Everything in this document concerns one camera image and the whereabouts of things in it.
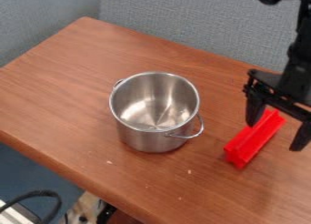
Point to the red plastic block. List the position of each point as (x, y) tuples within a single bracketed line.
[(250, 140)]

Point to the stainless steel metal pot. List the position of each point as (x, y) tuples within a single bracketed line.
[(155, 108)]

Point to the grey device under table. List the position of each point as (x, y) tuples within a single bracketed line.
[(16, 215)]

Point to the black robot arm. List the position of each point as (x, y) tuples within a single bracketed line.
[(302, 39)]

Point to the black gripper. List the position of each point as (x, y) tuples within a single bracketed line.
[(283, 91)]

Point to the wooden table leg base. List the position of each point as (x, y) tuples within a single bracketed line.
[(89, 210)]

